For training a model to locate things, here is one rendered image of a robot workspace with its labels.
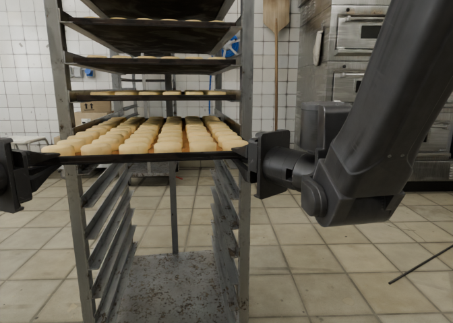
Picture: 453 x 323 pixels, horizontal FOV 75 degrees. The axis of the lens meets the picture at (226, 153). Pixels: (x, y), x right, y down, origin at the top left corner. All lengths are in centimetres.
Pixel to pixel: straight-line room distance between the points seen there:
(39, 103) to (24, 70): 39
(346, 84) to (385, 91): 254
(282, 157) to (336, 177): 13
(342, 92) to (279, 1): 145
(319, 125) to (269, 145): 11
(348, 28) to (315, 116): 247
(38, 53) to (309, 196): 396
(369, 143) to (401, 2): 10
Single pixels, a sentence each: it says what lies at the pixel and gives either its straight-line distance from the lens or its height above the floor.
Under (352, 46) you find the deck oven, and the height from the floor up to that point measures 132.
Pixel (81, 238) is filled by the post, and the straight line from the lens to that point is 90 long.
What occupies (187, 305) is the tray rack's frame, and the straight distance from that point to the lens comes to 131.
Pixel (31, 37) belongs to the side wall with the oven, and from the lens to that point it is 419.
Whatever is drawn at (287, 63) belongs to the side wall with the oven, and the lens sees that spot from 371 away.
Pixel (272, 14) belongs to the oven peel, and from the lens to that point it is 368.
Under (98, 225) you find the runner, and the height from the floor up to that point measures 59.
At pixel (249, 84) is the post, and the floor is 99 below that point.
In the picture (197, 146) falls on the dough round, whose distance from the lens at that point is 53.
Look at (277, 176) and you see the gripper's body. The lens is 43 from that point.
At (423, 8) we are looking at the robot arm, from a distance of 24.
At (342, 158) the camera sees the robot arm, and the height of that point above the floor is 92.
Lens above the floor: 98
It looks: 13 degrees down
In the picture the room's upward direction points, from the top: straight up
